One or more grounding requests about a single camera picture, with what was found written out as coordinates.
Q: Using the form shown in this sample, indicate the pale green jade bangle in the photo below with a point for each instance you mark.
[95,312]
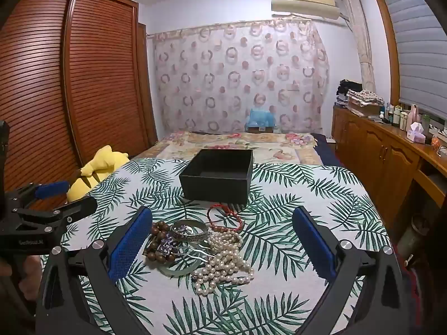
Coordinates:
[174,271]

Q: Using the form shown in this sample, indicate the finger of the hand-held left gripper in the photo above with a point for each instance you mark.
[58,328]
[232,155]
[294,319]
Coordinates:
[78,208]
[52,188]

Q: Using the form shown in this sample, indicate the small cardboard box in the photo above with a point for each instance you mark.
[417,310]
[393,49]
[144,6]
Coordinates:
[261,129]

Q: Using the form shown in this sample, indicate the dark blue bed sheet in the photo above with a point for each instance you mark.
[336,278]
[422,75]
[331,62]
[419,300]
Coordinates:
[328,150]

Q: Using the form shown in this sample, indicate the blue plush toy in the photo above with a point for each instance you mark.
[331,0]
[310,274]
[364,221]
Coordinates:
[260,117]

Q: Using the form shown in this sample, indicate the person's left hand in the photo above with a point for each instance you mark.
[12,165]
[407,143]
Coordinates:
[32,265]

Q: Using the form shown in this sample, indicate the silver bangle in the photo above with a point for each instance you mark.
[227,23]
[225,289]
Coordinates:
[199,236]

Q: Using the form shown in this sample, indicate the row of cosmetic bottles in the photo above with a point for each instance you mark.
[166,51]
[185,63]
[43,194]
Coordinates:
[396,115]

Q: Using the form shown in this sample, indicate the circle patterned curtain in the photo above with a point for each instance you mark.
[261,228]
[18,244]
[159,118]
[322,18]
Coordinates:
[241,76]

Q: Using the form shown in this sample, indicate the green leaf print tablecloth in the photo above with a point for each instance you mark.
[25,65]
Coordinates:
[279,195]

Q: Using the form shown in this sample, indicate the purple flower hairpin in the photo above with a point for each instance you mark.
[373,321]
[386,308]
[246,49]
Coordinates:
[169,242]

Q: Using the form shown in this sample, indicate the brown slatted wooden wardrobe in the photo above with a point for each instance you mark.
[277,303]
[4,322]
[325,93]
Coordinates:
[97,76]

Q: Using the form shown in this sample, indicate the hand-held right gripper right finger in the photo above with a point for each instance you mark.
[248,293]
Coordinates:
[314,246]

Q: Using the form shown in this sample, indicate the black jewelry box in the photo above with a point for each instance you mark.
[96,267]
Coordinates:
[216,188]

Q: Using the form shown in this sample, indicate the grey window blind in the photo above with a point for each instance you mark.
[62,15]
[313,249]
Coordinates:
[419,42]

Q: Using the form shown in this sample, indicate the cream air conditioner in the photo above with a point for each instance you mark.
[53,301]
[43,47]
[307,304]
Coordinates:
[303,3]

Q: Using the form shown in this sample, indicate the pink tissue box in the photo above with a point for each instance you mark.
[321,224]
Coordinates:
[416,134]

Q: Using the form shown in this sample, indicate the cream tied curtain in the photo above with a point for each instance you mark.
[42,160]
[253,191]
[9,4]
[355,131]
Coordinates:
[361,42]

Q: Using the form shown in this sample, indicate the stack of folded clothes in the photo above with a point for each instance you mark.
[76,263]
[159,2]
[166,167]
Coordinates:
[359,97]

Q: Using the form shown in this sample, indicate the wooden sideboard cabinet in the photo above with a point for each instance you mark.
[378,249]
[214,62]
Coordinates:
[377,153]

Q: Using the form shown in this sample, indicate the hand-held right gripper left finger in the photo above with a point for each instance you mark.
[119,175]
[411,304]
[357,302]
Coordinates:
[129,246]

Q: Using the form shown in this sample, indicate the floral bedspread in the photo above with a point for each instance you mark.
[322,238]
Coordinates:
[174,150]

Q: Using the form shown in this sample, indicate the yellow plush toy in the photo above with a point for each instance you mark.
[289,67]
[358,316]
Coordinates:
[97,164]

